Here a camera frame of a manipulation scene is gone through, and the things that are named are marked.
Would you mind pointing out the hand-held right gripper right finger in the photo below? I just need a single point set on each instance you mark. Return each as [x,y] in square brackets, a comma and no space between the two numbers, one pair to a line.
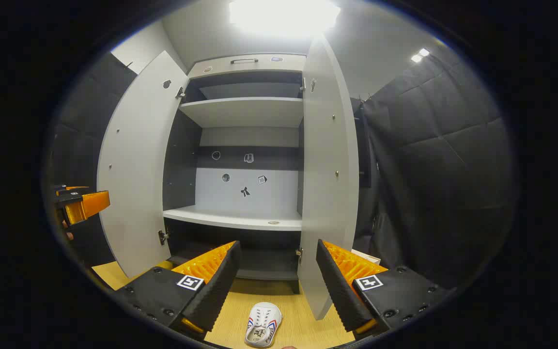
[339,291]

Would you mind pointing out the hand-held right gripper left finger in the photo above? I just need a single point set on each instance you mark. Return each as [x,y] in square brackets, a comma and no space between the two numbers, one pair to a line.
[216,291]

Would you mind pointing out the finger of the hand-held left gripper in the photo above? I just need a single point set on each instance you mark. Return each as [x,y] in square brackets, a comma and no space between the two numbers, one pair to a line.
[92,203]
[68,191]

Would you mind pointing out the white striped shoe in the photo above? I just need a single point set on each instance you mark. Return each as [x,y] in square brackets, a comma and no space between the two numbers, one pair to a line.
[263,324]

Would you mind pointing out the grey shoe cabinet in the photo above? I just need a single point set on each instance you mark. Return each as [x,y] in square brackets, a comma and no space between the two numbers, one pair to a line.
[247,194]

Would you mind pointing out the metal door hinge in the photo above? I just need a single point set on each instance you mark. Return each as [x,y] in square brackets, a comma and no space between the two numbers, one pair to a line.
[162,237]
[299,254]
[304,85]
[180,92]

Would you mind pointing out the dark grey cabinet shelf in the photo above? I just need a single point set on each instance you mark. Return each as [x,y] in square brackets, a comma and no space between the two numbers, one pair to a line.
[269,266]

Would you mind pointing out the light grey cabinet shelf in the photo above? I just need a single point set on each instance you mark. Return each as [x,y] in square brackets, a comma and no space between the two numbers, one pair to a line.
[245,111]
[230,218]

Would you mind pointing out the grey cabinet drawer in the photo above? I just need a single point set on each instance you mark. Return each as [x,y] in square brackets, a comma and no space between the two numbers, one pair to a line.
[259,68]

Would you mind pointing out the white blue flat box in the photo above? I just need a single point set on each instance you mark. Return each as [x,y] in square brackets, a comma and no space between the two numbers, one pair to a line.
[366,256]

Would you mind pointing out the small ceiling light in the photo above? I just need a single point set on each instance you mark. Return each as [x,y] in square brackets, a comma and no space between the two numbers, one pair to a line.
[420,55]

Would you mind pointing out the large ceiling light panel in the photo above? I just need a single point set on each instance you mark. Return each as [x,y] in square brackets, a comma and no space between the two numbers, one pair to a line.
[284,17]

